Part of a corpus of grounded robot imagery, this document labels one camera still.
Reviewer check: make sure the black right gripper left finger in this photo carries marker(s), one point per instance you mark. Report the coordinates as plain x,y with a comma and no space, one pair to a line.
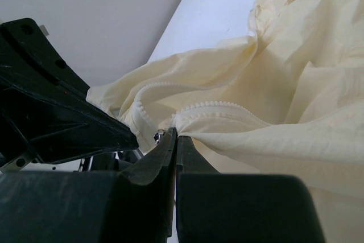
134,205

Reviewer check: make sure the cream yellow jacket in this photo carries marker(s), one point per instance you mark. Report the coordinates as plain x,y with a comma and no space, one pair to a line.
286,98

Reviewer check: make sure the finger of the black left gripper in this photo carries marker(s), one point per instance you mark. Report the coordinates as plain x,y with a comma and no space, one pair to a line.
45,117

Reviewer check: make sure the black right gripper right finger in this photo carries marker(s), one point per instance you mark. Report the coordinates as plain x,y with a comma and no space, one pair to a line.
216,207

